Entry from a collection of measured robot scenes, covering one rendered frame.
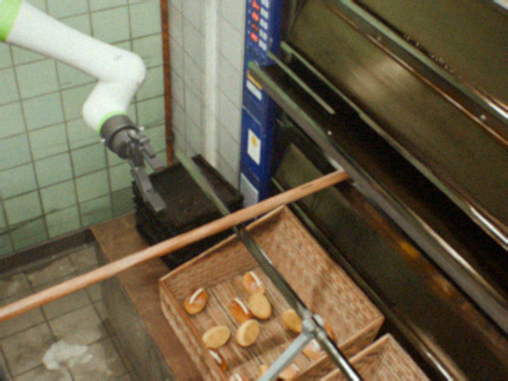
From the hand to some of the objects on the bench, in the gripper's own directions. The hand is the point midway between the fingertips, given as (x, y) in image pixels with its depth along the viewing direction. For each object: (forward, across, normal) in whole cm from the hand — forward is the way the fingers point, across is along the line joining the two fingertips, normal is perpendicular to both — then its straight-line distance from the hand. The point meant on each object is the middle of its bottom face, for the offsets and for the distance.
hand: (159, 186), depth 175 cm
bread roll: (+8, +75, -41) cm, 85 cm away
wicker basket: (+5, +76, -31) cm, 82 cm away
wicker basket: (+65, +76, -28) cm, 104 cm away
